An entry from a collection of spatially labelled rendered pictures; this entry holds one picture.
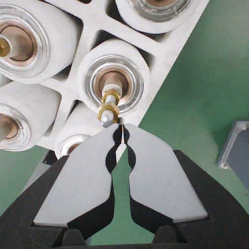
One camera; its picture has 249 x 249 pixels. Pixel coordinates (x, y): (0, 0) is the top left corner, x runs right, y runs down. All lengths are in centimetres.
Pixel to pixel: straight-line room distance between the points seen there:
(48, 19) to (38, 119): 13
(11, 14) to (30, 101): 11
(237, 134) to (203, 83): 20
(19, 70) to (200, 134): 51
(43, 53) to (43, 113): 10
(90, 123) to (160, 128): 32
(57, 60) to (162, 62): 16
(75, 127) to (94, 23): 15
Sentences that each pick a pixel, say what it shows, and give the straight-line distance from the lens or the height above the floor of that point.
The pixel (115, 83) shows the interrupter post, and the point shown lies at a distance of 20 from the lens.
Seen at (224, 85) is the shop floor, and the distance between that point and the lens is 56.
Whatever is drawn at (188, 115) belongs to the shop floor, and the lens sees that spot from 55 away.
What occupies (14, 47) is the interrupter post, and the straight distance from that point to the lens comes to 22.
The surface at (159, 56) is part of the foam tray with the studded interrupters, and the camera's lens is 29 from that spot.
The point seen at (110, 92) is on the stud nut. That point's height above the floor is 30.
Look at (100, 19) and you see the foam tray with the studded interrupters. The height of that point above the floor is 18.
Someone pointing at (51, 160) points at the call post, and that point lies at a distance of 45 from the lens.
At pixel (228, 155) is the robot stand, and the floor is 2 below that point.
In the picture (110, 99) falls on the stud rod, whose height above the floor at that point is 31.
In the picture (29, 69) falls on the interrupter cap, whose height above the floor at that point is 25.
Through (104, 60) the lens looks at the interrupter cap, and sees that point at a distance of 22.
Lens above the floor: 47
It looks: 61 degrees down
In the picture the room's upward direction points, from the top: 179 degrees clockwise
